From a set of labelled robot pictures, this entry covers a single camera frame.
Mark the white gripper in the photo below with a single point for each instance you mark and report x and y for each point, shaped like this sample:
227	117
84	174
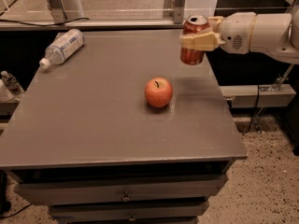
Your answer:
235	32

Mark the red coke can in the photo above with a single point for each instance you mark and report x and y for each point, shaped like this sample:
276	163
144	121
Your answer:
193	25

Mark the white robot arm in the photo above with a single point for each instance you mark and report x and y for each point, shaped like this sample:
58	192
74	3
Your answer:
274	35

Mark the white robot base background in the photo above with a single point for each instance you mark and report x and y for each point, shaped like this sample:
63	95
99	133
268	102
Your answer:
65	10

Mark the red apple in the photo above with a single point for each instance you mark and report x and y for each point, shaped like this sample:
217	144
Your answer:
158	92

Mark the clear plastic water bottle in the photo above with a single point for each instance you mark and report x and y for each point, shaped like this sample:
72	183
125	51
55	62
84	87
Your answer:
62	48

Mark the grey drawer cabinet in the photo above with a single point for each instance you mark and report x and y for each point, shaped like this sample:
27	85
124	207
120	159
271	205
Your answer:
88	119

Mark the top grey drawer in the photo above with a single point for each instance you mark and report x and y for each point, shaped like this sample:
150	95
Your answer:
122	190

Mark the grey drawer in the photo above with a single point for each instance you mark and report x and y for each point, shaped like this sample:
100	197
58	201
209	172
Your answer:
128	211
122	190

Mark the lower grey drawer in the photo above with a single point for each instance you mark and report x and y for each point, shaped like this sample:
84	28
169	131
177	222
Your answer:
128	211

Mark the small bottle at left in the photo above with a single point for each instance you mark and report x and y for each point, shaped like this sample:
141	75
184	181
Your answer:
12	83

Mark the white object at left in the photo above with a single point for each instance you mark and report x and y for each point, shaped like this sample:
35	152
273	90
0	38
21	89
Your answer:
5	94

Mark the metal frame post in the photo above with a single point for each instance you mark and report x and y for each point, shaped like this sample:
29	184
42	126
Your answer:
174	9

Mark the grey wall rail box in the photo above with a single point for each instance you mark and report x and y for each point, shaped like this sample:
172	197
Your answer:
248	96

